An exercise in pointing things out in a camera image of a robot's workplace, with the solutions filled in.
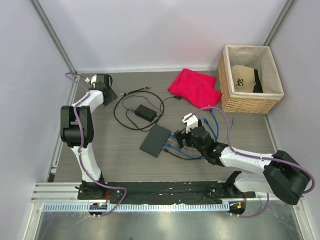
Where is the red cloth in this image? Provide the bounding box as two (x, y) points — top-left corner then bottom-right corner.
(168, 68), (222, 109)

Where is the white slotted cable duct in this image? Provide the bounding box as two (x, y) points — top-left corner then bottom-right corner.
(42, 201), (230, 213)

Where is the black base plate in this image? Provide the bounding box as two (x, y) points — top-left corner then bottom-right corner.
(75, 181), (256, 205)

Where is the black power adapter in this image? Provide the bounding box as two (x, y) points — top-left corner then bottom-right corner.
(134, 104), (157, 122)

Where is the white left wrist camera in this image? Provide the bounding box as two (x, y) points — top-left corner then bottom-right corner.
(84, 74), (97, 88)

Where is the black network switch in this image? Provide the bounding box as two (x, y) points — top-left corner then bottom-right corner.
(139, 124), (172, 158)

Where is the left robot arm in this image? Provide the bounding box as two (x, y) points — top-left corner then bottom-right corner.
(60, 72), (118, 200)

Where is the wicker basket with liner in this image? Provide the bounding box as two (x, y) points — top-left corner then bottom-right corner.
(218, 45), (284, 115)

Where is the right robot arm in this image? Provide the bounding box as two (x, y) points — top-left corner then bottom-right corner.
(174, 116), (311, 205)

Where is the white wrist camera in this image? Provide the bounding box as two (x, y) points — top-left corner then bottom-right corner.
(181, 113), (198, 133)
(84, 74), (97, 88)

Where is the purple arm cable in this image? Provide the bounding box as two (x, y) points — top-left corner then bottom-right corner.
(64, 72), (128, 217)
(184, 106), (316, 218)

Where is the beige baseball cap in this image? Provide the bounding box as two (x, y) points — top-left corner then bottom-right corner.
(231, 65), (255, 93)

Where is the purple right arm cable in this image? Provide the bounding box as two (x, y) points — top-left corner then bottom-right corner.
(184, 106), (316, 218)

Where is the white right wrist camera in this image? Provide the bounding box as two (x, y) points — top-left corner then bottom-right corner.
(181, 113), (198, 133)

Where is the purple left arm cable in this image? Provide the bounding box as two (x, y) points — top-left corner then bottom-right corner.
(64, 72), (128, 217)

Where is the black item in basket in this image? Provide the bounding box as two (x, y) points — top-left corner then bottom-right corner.
(253, 69), (263, 93)

